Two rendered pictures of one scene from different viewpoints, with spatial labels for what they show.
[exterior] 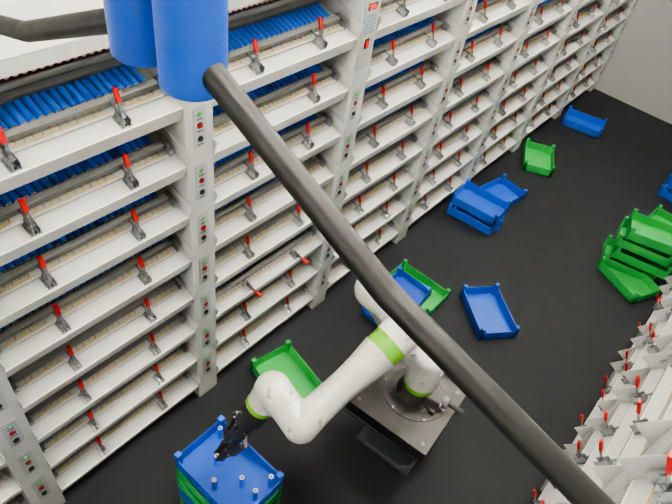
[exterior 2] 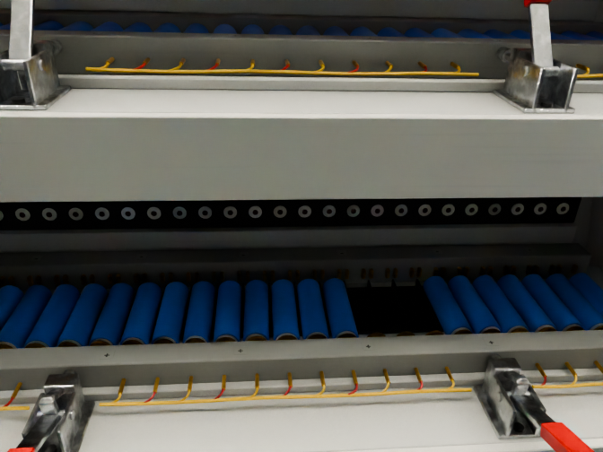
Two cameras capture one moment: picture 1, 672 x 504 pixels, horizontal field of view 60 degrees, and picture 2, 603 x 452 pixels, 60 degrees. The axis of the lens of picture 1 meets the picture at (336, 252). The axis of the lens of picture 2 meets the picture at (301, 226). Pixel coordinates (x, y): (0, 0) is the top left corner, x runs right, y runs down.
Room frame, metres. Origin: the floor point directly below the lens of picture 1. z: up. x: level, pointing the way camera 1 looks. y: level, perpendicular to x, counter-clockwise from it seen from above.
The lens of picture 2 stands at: (1.43, 0.02, 0.65)
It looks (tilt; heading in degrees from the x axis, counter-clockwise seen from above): 10 degrees down; 52
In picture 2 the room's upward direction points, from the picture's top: straight up
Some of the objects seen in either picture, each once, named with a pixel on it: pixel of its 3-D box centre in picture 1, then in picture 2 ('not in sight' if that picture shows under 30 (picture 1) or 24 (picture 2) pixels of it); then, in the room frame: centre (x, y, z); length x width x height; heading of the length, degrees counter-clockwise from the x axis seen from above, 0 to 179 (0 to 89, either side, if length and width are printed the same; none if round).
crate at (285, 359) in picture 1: (289, 378); not in sight; (1.40, 0.10, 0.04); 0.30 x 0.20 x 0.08; 46
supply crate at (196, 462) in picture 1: (229, 469); not in sight; (0.81, 0.21, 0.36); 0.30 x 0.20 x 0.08; 57
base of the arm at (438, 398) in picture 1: (430, 395); not in sight; (1.22, -0.45, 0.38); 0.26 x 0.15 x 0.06; 64
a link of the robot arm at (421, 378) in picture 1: (423, 365); not in sight; (1.26, -0.39, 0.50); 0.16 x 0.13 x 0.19; 46
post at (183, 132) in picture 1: (184, 240); not in sight; (1.34, 0.50, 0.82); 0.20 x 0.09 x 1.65; 57
